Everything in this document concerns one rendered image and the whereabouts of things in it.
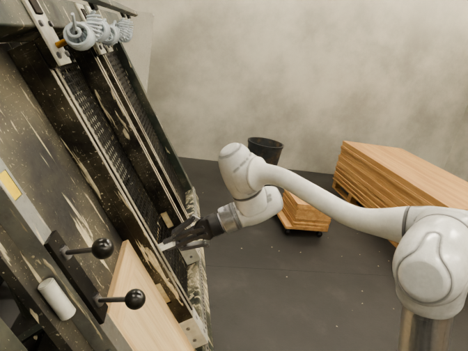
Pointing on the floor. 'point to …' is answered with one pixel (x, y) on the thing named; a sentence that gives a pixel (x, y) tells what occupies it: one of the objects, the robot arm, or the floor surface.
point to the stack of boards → (395, 179)
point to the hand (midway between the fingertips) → (164, 245)
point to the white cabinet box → (139, 42)
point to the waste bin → (265, 149)
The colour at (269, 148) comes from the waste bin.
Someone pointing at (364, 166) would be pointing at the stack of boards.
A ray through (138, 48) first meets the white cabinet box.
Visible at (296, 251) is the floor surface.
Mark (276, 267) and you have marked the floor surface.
